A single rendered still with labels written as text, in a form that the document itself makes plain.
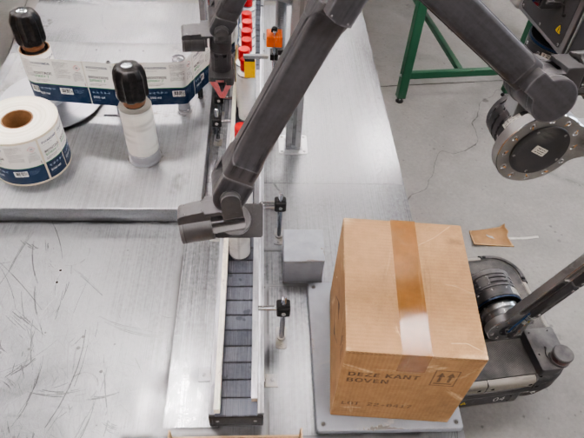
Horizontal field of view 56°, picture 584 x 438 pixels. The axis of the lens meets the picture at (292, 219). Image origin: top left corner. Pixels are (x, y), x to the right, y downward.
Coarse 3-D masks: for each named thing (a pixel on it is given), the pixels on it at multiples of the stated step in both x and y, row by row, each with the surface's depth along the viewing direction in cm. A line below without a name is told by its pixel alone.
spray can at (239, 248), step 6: (234, 240) 127; (240, 240) 127; (246, 240) 128; (234, 246) 129; (240, 246) 129; (246, 246) 130; (234, 252) 131; (240, 252) 130; (246, 252) 131; (234, 258) 132; (240, 258) 132; (246, 258) 133
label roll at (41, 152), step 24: (24, 96) 148; (0, 120) 141; (24, 120) 146; (48, 120) 142; (0, 144) 135; (24, 144) 136; (48, 144) 141; (0, 168) 142; (24, 168) 141; (48, 168) 145
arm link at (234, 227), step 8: (216, 216) 96; (248, 216) 97; (216, 224) 96; (224, 224) 96; (232, 224) 96; (240, 224) 96; (248, 224) 97; (216, 232) 96; (232, 232) 96; (240, 232) 96
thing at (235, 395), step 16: (256, 16) 211; (256, 32) 203; (256, 48) 196; (256, 64) 189; (240, 272) 130; (240, 288) 127; (240, 304) 124; (240, 320) 122; (224, 336) 119; (240, 336) 119; (224, 352) 116; (240, 352) 116; (224, 368) 114; (240, 368) 114; (224, 384) 111; (240, 384) 112; (224, 400) 109; (240, 400) 109; (224, 416) 107; (240, 416) 108
